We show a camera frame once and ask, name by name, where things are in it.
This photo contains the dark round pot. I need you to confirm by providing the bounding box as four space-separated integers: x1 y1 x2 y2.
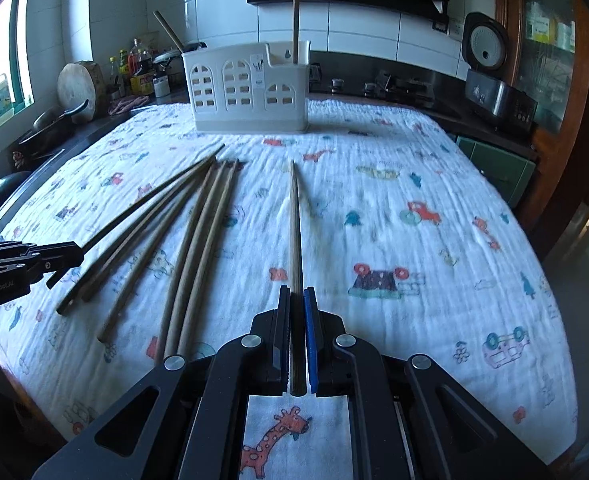
0 171 32 212

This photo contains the dark wooden chopstick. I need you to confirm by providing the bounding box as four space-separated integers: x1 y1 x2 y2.
153 11 184 55
97 160 222 345
80 167 212 303
77 144 226 257
56 156 218 317

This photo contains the pink dish cloth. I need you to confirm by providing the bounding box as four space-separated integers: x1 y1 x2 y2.
108 96 150 116

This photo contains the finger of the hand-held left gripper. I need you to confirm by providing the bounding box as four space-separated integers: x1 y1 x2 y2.
0 241 84 267
39 262 75 289

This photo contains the green base cabinet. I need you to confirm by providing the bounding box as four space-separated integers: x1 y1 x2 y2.
457 135 537 208

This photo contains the metal pot with lid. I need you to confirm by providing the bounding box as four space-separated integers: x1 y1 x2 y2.
152 45 185 77

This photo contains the round wooden cutting board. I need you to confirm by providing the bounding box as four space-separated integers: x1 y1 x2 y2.
57 60 106 123

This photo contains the white printed cloth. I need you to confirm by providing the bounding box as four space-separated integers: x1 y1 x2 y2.
0 99 575 480

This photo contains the white plastic utensil holder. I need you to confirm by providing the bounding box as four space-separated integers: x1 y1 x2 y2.
182 40 311 134

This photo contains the black rice cooker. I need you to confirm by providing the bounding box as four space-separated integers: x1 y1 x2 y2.
461 11 539 136

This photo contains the wooden glass door cabinet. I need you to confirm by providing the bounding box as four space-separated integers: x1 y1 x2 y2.
494 0 589 221

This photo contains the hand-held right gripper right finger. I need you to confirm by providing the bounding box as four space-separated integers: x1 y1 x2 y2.
303 286 560 480

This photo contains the black handled pan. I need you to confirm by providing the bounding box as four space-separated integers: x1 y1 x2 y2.
18 100 90 158

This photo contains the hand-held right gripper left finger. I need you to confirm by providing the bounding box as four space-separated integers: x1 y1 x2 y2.
32 285 292 480

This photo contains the black gas stove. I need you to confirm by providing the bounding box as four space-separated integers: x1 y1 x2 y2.
319 71 462 116

